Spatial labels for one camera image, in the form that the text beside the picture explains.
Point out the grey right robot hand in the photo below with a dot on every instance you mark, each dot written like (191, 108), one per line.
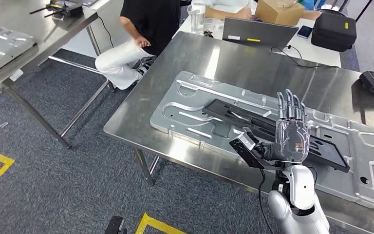
(291, 142)

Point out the black plastic plate part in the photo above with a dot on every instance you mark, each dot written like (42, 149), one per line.
(330, 153)

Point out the steel workbench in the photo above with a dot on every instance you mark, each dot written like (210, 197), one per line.
(238, 64)

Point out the stamped metal panel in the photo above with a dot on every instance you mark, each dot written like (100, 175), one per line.
(342, 193)
(3, 48)

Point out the white desk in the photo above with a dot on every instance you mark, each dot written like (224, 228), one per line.
(319, 58)

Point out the smartphone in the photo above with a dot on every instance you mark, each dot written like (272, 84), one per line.
(304, 31)

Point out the grey laptop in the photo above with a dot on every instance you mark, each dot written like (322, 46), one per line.
(258, 32)

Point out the black bag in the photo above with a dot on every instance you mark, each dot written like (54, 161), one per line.
(333, 30)

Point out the cardboard box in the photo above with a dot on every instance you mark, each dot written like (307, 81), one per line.
(277, 13)

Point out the person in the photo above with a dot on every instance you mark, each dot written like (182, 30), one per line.
(154, 22)
(225, 13)

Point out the black tripod leg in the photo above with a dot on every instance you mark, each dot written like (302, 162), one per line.
(363, 11)

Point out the clear water bottle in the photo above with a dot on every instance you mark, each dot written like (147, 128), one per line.
(196, 17)

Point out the black radio controller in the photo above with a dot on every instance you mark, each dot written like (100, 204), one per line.
(64, 9)

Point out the steel table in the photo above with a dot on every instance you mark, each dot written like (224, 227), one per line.
(45, 29)

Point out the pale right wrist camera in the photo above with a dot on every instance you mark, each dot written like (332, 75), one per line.
(245, 151)

